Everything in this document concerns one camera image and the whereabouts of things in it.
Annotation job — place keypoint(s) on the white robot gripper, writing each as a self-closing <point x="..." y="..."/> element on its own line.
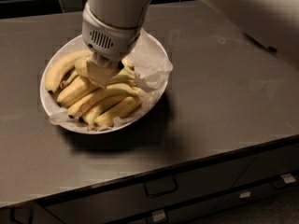
<point x="109" y="40"/>

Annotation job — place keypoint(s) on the short banana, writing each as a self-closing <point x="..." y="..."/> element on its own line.
<point x="83" y="67"/>

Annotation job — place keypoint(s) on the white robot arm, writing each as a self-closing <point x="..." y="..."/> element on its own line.
<point x="272" y="23"/>

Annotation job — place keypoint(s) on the back right banana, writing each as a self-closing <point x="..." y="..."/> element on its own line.
<point x="128" y="64"/>

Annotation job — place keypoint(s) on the long middle banana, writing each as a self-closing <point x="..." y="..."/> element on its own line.
<point x="82" y="86"/>

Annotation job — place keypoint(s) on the lower middle banana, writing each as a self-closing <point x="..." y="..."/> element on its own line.
<point x="80" y="107"/>

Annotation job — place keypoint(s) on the small hidden banana left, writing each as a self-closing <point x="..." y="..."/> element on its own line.
<point x="73" y="74"/>

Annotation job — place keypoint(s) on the leftmost curved banana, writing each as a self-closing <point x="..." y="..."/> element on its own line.
<point x="59" y="68"/>

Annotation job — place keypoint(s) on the bottom front banana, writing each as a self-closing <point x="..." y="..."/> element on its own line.
<point x="120" y="110"/>

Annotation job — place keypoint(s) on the banana under front pair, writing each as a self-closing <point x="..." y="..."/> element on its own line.
<point x="100" y="108"/>

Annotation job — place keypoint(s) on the white bowl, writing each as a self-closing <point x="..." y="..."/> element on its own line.
<point x="150" y="61"/>

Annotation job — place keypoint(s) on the white paper liner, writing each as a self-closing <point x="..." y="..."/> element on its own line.
<point x="74" y="103"/>

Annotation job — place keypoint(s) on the grey drawer front middle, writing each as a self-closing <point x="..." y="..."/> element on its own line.
<point x="190" y="191"/>

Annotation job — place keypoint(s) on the grey drawer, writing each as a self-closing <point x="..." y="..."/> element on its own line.
<point x="190" y="191"/>
<point x="270" y="163"/>

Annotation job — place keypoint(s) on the white label bottom drawer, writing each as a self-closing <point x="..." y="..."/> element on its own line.
<point x="159" y="216"/>

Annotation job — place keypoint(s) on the white label drawer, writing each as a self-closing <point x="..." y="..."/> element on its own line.
<point x="159" y="216"/>
<point x="288" y="178"/>

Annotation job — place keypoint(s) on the grey drawer front right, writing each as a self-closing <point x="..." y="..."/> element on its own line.
<point x="270" y="163"/>

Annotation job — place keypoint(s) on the white label on drawer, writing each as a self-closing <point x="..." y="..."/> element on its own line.
<point x="245" y="195"/>

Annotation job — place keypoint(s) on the white label right drawer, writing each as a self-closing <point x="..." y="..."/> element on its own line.
<point x="288" y="178"/>

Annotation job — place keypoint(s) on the black drawer handle middle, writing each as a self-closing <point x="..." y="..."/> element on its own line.
<point x="160" y="187"/>

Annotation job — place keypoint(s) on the black drawer handle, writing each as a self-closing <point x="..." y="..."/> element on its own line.
<point x="160" y="187"/>
<point x="279" y="184"/>

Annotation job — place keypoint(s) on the black handle left drawer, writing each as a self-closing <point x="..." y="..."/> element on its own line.
<point x="22" y="215"/>

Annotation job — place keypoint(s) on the black drawer handle right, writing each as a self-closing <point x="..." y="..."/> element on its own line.
<point x="279" y="184"/>

